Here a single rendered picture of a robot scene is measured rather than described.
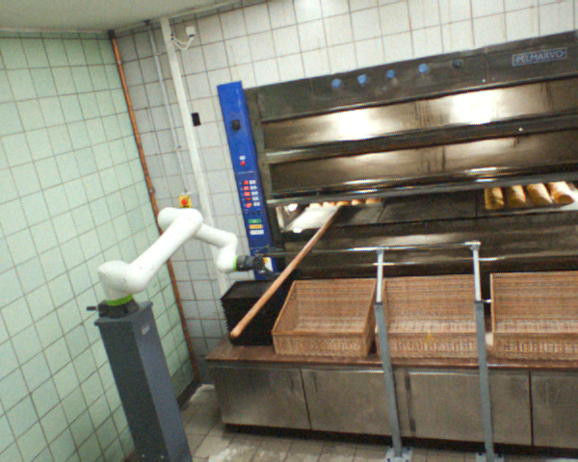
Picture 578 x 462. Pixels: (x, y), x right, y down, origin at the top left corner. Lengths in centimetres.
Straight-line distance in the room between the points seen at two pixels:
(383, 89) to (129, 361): 195
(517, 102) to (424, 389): 158
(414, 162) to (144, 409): 194
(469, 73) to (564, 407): 176
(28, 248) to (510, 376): 249
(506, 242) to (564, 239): 30
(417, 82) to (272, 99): 85
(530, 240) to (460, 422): 106
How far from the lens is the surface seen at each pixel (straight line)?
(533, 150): 307
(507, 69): 302
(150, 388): 267
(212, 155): 342
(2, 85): 296
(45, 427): 307
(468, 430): 314
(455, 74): 302
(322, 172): 319
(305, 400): 324
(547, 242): 321
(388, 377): 293
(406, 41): 302
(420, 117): 303
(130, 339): 256
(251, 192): 333
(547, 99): 303
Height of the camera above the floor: 212
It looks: 16 degrees down
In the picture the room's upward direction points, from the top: 10 degrees counter-clockwise
